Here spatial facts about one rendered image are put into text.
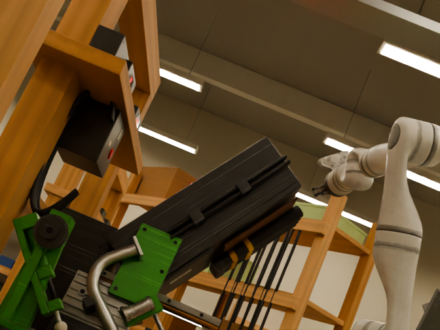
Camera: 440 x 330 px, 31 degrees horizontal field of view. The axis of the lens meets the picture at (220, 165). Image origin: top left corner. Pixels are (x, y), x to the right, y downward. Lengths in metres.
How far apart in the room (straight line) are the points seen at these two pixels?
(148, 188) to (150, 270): 4.20
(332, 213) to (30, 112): 3.02
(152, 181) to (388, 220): 4.72
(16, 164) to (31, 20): 0.43
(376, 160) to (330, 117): 7.74
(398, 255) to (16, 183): 0.86
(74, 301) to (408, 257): 0.85
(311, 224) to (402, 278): 3.10
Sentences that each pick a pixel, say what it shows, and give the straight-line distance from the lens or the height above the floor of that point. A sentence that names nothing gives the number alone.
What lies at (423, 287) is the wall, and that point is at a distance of 11.57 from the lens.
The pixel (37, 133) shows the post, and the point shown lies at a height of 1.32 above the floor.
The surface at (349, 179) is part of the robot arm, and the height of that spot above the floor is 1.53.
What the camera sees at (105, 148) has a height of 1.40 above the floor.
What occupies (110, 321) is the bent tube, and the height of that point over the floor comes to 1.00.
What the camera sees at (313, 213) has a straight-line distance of 4.90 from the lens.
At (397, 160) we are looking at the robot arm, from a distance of 1.66.
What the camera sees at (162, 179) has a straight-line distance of 6.15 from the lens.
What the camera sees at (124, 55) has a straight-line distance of 2.04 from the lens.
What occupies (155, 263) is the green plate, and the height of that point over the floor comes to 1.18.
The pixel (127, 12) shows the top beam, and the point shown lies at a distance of 2.43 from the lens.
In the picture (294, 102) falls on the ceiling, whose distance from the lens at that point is 9.56.
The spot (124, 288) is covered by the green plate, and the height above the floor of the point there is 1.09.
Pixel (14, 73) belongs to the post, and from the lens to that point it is 1.57.
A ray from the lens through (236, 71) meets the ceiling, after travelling 9.63.
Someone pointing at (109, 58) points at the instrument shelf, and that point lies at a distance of 1.85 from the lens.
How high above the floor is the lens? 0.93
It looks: 15 degrees up
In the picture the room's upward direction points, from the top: 24 degrees clockwise
